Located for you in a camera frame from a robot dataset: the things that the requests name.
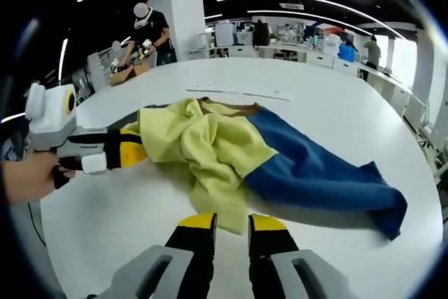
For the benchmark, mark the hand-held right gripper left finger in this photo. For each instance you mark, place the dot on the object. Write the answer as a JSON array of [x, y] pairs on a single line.
[[192, 260]]

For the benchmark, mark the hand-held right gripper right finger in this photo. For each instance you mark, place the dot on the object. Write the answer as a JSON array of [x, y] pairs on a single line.
[[269, 260]]

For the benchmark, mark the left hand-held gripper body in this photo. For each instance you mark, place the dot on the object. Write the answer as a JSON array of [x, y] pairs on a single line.
[[49, 117]]

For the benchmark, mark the yellow blue grey garment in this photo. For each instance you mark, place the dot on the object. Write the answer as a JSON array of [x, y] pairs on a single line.
[[315, 173]]

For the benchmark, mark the person's left hand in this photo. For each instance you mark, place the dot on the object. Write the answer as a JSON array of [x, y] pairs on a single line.
[[31, 176]]

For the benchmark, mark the cardboard box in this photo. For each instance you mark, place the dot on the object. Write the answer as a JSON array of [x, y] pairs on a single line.
[[126, 74]]

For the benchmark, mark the white pillar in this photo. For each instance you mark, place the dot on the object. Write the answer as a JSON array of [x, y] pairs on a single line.
[[185, 15]]

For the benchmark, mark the black backpack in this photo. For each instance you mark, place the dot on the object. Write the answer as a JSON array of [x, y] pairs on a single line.
[[260, 34]]

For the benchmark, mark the white cabinet row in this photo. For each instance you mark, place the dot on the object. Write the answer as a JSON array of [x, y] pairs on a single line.
[[322, 61]]

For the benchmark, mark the blue container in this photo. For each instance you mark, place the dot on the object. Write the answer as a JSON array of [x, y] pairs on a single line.
[[346, 54]]

